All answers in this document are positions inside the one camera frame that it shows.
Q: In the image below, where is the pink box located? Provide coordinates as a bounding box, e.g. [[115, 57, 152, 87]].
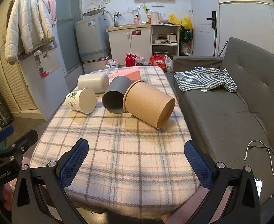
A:
[[112, 66, 141, 83]]

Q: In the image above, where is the cream louvered wardrobe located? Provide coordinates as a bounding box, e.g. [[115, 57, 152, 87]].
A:
[[0, 3, 38, 115]]

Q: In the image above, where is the plaid blanket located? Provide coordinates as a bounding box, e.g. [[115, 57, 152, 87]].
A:
[[30, 65, 203, 213]]

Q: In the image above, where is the frosted glass sliding door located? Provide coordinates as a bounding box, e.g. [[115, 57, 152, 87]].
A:
[[54, 0, 84, 75]]

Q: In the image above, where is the grey washing machine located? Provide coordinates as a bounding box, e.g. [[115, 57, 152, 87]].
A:
[[75, 14, 111, 63]]

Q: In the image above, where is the white open shelf unit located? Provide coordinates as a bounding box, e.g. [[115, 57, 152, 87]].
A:
[[151, 24, 181, 61]]

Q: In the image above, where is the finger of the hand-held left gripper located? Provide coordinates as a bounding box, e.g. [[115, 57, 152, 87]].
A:
[[0, 124, 14, 148], [2, 129, 39, 155]]

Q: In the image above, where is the green checked cloth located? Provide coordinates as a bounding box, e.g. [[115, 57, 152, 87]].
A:
[[174, 68, 238, 92]]

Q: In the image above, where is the red and white bag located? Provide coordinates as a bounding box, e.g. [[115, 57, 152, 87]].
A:
[[135, 56, 149, 66]]

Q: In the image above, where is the person's left hand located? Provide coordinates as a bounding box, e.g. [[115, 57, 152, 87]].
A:
[[1, 182, 14, 212]]

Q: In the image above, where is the red shopping bag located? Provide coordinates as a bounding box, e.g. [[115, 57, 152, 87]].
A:
[[150, 54, 167, 72]]

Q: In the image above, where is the black door handle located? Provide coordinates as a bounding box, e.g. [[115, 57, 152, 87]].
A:
[[206, 11, 217, 29]]

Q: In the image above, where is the dark grey cup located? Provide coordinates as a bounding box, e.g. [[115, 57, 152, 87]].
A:
[[101, 76, 133, 114]]

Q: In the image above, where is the white cup with green print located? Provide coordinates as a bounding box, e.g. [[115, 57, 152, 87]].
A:
[[65, 88, 97, 114]]

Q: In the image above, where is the wire clothes hanger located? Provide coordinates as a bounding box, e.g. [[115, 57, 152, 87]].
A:
[[84, 0, 100, 11]]

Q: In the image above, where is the light grey cup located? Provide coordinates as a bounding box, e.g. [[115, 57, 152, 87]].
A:
[[77, 73, 110, 93]]

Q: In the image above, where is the yellow plastic bag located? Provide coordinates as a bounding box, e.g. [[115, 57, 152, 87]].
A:
[[169, 14, 193, 30]]

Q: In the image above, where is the smartphone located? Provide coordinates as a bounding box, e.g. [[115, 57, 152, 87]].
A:
[[254, 177, 263, 199]]

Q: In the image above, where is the pink hanging cloth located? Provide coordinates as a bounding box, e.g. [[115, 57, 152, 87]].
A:
[[43, 0, 57, 26]]

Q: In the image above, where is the white sink cabinet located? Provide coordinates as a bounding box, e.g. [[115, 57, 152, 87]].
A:
[[105, 25, 153, 67]]

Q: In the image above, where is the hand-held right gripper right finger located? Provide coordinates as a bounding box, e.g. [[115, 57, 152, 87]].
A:
[[184, 140, 261, 224]]

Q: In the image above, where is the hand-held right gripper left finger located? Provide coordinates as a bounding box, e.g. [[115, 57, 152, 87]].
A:
[[12, 138, 89, 224]]

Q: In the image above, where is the green plant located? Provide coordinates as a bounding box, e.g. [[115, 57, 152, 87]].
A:
[[180, 25, 193, 46]]

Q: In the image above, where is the white door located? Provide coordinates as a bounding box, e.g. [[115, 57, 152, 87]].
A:
[[189, 0, 221, 57]]

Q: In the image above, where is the small white packet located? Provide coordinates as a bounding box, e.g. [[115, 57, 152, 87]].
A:
[[105, 59, 118, 69]]

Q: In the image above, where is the grey sofa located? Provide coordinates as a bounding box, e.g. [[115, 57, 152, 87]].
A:
[[173, 37, 274, 206]]

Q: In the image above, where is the dark cooking pot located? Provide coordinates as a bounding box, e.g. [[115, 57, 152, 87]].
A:
[[152, 49, 169, 58]]

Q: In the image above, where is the white puffer jacket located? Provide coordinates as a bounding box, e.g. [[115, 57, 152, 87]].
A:
[[4, 0, 56, 63]]

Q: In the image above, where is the red thermos jug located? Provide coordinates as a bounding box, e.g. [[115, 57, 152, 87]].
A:
[[125, 54, 136, 67]]

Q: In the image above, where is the white charging cable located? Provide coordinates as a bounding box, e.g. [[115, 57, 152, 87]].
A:
[[244, 140, 274, 180]]

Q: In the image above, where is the brown paper cup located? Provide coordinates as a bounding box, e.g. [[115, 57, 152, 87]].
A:
[[122, 80, 176, 129]]

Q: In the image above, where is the white washing machine stand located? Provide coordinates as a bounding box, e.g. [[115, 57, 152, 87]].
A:
[[82, 58, 112, 74]]

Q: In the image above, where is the white electric kettle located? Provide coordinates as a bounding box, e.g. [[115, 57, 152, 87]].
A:
[[150, 12, 162, 25]]

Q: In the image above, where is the white plastic bag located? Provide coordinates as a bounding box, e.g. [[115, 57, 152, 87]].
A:
[[165, 55, 174, 72]]

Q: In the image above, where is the green mop handle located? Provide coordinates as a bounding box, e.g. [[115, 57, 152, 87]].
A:
[[212, 27, 218, 57]]

